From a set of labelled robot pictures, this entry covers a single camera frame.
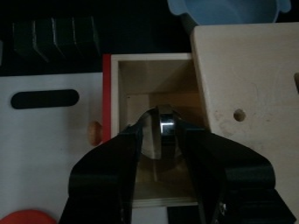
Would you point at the black ribbed block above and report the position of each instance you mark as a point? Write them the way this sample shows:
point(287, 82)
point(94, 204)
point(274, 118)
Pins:
point(65, 38)

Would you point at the white cutting board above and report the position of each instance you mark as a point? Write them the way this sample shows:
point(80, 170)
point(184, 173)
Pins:
point(47, 145)

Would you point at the light blue bowl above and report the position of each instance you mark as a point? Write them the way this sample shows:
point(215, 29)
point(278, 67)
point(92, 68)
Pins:
point(226, 10)

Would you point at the light wooden cabinet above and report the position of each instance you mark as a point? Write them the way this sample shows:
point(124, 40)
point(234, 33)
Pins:
point(252, 73)

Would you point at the red dough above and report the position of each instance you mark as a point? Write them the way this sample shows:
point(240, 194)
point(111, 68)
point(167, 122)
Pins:
point(27, 218)

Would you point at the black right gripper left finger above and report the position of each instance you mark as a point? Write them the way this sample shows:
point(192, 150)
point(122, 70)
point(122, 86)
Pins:
point(104, 175)

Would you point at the wooden drawer with red front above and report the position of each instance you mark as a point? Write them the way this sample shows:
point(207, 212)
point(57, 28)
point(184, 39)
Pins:
point(155, 78)

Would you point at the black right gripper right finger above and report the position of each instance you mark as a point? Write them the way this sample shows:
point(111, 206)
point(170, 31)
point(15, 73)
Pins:
point(230, 175)

